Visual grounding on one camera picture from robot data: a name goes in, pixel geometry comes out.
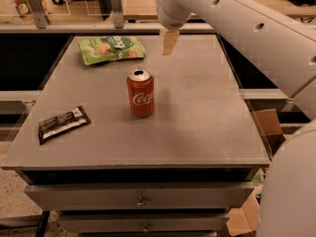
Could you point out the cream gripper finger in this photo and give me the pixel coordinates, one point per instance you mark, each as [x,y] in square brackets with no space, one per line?
[169,40]

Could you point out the green rice chip bag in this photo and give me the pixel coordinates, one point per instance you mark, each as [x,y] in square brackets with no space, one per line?
[112,48]

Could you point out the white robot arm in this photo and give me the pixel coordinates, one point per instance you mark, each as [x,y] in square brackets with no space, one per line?
[284,50]

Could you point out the red coke can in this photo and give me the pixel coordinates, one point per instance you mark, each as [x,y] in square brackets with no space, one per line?
[140,87]

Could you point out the white snack bag background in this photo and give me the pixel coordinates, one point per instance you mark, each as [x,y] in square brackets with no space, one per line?
[15,12]

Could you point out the black snack bar wrapper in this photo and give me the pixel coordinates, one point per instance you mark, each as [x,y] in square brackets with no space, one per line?
[55,126]

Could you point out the upper grey drawer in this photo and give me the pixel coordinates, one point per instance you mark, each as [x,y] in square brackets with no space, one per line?
[139,196]

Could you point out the grey drawer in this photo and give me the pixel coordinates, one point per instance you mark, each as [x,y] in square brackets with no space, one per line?
[144,222]
[139,196]

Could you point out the cardboard box with snacks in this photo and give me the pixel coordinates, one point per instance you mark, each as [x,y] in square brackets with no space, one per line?
[243,221]

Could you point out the lower grey drawer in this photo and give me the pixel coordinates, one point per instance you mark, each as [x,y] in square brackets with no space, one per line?
[144,222]

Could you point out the middle metal bracket post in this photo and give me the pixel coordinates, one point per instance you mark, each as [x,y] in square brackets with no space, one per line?
[118,18]

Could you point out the metal bracket post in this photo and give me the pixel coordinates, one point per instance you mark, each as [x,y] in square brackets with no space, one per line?
[118,18]
[41,19]

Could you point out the left metal bracket post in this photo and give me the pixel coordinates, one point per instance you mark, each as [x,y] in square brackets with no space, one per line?
[41,19]

